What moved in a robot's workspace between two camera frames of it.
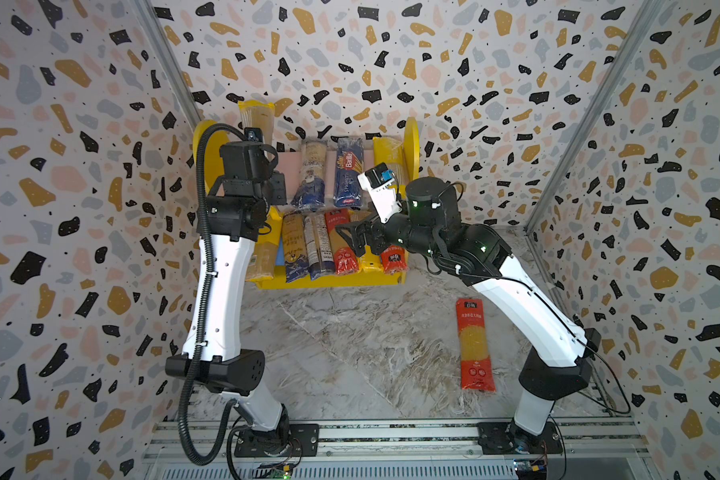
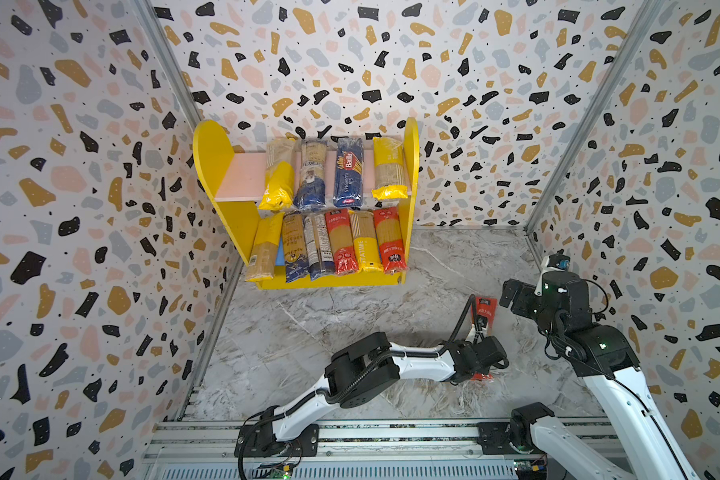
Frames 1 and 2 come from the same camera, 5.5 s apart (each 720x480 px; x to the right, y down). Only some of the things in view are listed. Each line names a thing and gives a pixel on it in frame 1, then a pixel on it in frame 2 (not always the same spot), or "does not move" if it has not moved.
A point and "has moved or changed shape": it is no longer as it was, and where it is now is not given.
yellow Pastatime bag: x=258 y=114 has moved or changed shape
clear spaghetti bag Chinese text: x=296 y=258 does not move
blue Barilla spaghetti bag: x=348 y=165 does not move
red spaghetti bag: x=346 y=259 does not move
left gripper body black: x=277 y=193 → x=458 y=347
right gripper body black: x=372 y=238 → x=521 y=294
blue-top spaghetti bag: x=310 y=194 does not move
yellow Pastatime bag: x=390 y=151 does not move
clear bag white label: x=319 y=244 does not move
